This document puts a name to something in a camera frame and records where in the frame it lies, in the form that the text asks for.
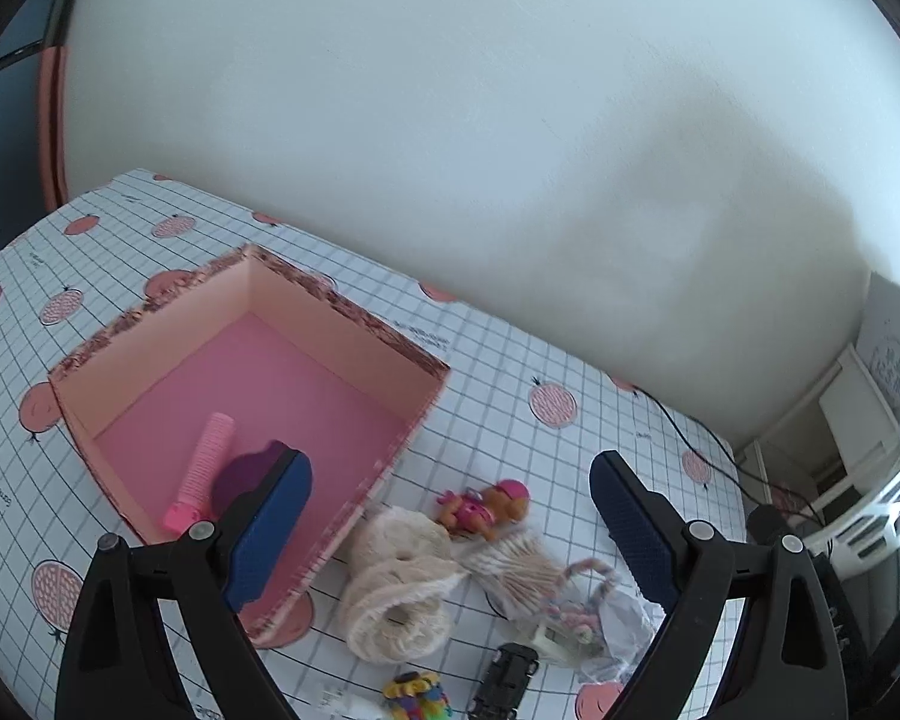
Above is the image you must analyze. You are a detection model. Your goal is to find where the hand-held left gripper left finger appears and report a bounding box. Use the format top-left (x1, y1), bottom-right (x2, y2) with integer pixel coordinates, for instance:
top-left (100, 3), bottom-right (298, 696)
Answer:
top-left (54, 446), bottom-right (314, 720)

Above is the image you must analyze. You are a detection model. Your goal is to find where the pink toy puppy figure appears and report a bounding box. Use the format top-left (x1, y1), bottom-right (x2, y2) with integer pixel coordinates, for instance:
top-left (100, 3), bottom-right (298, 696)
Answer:
top-left (435, 478), bottom-right (532, 541)

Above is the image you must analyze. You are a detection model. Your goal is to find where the white cabinet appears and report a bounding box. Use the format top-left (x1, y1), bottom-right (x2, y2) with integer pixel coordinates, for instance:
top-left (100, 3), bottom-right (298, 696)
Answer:
top-left (735, 337), bottom-right (900, 511)

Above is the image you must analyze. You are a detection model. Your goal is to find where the purple round item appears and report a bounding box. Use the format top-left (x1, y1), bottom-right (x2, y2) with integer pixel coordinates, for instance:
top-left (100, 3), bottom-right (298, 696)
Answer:
top-left (210, 441), bottom-right (286, 515)

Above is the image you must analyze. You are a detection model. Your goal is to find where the white printed board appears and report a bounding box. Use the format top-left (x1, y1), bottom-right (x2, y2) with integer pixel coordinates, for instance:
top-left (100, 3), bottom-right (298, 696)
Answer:
top-left (855, 270), bottom-right (900, 436)

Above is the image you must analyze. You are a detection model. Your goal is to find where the dark cabinet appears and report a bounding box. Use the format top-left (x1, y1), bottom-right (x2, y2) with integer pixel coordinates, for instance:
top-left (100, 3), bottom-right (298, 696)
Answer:
top-left (0, 0), bottom-right (68, 271)

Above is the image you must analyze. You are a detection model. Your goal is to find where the desktop with grid-print cloth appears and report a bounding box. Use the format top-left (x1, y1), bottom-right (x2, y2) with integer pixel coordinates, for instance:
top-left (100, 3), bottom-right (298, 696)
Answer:
top-left (0, 169), bottom-right (751, 720)

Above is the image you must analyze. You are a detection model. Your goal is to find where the pink foam board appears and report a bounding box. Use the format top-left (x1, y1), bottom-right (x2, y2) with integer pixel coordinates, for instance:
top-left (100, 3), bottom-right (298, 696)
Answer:
top-left (36, 45), bottom-right (70, 211)

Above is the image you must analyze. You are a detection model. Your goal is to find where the pink floral cardboard box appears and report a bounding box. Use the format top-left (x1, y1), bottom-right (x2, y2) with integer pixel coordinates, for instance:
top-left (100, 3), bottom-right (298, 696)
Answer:
top-left (49, 244), bottom-right (451, 650)

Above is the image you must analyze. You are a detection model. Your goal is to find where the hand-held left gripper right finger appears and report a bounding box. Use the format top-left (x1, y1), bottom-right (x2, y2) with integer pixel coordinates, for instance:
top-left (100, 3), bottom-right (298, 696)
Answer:
top-left (589, 450), bottom-right (848, 720)

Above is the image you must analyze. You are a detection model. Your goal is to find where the clear plastic bag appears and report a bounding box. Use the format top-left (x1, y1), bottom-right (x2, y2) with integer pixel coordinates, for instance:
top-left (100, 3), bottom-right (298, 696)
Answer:
top-left (570, 589), bottom-right (657, 683)

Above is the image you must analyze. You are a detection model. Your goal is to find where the pastel braided rope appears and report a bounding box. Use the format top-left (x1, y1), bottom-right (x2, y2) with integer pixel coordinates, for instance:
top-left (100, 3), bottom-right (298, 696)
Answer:
top-left (544, 557), bottom-right (620, 635)

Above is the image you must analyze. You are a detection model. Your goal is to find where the black plastic toy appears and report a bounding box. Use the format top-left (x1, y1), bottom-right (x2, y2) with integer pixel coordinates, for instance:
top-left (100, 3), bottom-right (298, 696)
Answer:
top-left (465, 641), bottom-right (542, 720)

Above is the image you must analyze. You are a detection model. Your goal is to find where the pink hair roller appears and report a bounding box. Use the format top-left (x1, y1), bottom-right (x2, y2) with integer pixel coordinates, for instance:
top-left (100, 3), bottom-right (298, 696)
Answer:
top-left (161, 412), bottom-right (233, 537)

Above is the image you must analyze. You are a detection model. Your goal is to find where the bundle of cotton swabs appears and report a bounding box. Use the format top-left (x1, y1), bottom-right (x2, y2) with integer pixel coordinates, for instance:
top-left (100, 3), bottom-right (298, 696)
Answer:
top-left (461, 529), bottom-right (563, 620)

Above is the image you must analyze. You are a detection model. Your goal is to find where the black cable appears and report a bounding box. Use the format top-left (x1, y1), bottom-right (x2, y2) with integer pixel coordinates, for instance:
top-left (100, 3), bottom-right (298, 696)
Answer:
top-left (630, 386), bottom-right (826, 526)

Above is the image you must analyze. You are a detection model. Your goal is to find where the white plastic chair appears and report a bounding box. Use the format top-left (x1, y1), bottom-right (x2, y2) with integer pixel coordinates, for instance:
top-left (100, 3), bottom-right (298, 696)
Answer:
top-left (802, 457), bottom-right (900, 578)

